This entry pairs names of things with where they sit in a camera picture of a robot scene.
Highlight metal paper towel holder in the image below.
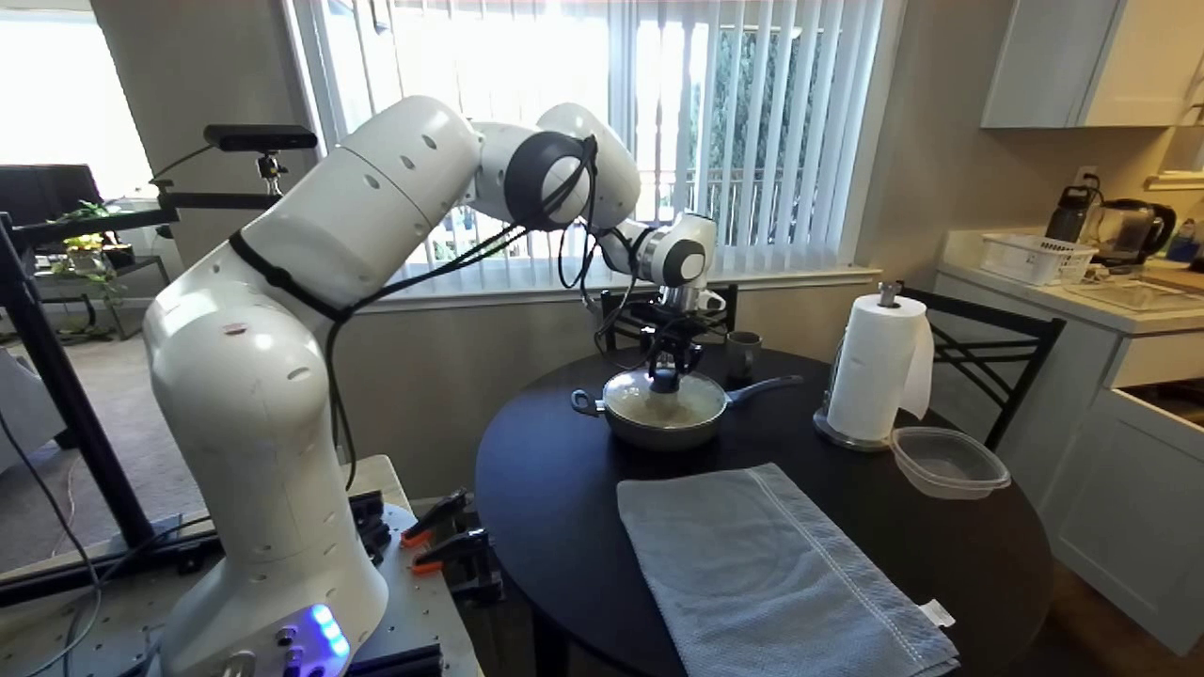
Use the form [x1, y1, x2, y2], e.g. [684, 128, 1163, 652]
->
[807, 276, 911, 454]

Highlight black coffee maker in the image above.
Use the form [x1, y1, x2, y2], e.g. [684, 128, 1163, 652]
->
[1042, 166, 1111, 248]

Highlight glass kettle with black handle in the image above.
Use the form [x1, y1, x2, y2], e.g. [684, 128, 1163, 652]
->
[1088, 194, 1180, 271]

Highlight white paper towel roll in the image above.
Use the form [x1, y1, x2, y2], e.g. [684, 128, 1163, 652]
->
[821, 291, 940, 446]

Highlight green potted plant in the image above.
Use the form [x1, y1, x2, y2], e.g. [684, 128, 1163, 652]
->
[47, 194, 134, 347]

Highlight black cross-back chair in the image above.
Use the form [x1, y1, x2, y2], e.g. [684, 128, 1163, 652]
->
[897, 285, 1068, 454]
[589, 277, 746, 361]

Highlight grey ceramic mug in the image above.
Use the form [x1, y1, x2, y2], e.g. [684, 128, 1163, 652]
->
[717, 327, 765, 389]

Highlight white upper kitchen cabinet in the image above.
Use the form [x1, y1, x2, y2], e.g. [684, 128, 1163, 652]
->
[979, 0, 1204, 135]

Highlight black orange-tipped clamp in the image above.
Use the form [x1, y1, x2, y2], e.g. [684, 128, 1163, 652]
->
[397, 490, 472, 547]
[408, 524, 489, 583]

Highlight black stereo camera bar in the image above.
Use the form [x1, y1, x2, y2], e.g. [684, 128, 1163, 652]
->
[199, 120, 321, 153]

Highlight glass lid with black knob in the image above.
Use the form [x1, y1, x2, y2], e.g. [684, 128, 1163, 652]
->
[603, 352, 728, 424]

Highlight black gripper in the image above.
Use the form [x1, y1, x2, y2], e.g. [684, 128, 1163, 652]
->
[639, 308, 714, 394]

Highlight clear plastic food container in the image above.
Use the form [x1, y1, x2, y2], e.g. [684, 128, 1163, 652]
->
[889, 423, 1014, 504]

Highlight blue towel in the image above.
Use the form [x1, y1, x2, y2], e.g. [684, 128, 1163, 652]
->
[612, 458, 961, 677]

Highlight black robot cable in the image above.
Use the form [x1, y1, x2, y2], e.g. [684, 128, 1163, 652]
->
[317, 128, 617, 497]

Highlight grey pan with white interior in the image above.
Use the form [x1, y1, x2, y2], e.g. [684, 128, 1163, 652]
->
[569, 366, 807, 450]

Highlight white kitchen counter unit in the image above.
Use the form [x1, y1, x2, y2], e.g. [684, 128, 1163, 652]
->
[938, 221, 1204, 663]

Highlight small black box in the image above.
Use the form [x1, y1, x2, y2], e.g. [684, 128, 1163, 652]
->
[344, 490, 396, 564]

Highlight robot mounting table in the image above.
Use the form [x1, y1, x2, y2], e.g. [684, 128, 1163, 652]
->
[0, 450, 489, 677]

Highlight clear plastic storage bin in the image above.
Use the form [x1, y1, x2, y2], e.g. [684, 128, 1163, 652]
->
[973, 228, 1101, 291]

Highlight black camera stand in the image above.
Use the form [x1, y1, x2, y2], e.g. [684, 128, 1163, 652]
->
[0, 148, 289, 612]

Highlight white vertical window blinds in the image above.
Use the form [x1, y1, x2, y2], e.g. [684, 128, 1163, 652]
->
[289, 0, 889, 283]

